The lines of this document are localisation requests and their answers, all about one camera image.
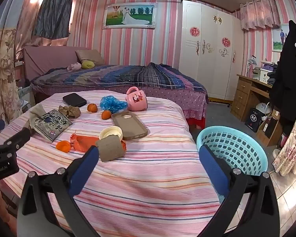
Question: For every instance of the dark printed snack packet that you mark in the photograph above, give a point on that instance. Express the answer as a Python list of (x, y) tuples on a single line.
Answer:
[(51, 125)]

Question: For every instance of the black coat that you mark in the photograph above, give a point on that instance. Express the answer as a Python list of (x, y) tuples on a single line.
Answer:
[(288, 79)]

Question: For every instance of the wooden desk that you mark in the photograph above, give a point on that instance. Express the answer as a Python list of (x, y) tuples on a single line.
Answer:
[(243, 96)]

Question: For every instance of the black printed box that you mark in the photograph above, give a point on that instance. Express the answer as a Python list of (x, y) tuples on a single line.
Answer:
[(254, 119)]

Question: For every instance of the pink floral valance curtain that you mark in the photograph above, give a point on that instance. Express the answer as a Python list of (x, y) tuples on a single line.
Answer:
[(259, 14)]

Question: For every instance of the black rectangular case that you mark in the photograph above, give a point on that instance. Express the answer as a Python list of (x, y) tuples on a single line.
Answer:
[(74, 100)]

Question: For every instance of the pink cartoon cup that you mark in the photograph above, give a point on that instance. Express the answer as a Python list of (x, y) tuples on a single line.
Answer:
[(136, 100)]

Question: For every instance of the purple bed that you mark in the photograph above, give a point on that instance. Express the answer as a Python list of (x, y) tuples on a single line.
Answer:
[(162, 96)]

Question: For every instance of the shiny pink curtain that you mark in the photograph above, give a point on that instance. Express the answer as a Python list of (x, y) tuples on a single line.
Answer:
[(27, 24)]

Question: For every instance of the framed wedding picture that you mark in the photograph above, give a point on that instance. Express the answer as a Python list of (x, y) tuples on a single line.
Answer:
[(129, 14)]

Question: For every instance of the pink floral cloth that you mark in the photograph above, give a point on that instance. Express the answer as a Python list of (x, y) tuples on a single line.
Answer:
[(292, 148)]

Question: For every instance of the pink plush toy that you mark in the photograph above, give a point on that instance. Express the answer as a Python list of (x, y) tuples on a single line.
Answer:
[(74, 67)]

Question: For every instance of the orange mandarin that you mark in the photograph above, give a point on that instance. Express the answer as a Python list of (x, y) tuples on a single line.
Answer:
[(106, 115), (92, 107)]

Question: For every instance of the blue plastic bag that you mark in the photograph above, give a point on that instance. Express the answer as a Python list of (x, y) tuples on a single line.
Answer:
[(113, 104)]

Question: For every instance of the brown cardboard piece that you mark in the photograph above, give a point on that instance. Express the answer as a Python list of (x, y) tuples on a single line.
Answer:
[(111, 150)]

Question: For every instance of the crumpled brown paper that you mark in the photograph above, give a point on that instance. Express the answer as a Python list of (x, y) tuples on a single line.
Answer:
[(69, 111)]

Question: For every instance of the dark grey curtain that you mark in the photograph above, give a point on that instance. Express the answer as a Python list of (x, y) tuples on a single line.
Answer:
[(54, 9)]

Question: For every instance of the white round helmet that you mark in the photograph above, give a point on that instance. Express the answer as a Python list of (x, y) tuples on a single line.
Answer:
[(263, 108)]

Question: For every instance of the white wardrobe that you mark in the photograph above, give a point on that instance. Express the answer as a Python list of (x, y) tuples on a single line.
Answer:
[(209, 61)]

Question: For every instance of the light blue plastic basket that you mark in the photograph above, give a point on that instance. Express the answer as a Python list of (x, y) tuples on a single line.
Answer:
[(234, 148)]

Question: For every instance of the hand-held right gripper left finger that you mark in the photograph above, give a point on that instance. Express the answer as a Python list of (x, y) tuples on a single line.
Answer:
[(85, 170)]

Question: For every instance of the beige tissue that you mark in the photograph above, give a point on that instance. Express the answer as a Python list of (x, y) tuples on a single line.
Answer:
[(37, 111)]

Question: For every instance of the cream round lid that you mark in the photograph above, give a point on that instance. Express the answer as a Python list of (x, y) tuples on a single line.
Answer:
[(111, 132)]

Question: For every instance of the orange-red plastic wrapper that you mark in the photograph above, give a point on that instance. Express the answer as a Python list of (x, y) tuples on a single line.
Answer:
[(85, 143)]

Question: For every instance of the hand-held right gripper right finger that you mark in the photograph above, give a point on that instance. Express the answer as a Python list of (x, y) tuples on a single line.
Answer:
[(212, 172)]

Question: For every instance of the small framed photo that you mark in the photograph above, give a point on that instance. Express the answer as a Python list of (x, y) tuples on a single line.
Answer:
[(277, 39)]

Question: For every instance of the yellow plush toy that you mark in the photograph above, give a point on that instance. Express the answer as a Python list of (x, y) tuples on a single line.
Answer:
[(87, 64)]

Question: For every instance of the brown phone case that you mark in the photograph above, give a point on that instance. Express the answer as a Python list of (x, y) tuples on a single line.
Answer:
[(130, 127)]

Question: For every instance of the brown pillow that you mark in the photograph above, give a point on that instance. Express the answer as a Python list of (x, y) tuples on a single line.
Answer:
[(90, 55)]

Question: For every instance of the white box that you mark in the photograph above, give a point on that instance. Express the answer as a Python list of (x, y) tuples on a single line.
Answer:
[(265, 76)]

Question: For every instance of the desk lamp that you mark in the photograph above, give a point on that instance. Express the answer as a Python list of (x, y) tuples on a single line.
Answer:
[(251, 64)]

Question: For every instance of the beige floral curtain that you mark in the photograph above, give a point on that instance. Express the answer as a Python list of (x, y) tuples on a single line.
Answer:
[(2, 74)]

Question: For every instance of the plaid purple blanket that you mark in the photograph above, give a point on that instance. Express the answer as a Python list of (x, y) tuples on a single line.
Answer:
[(128, 76)]

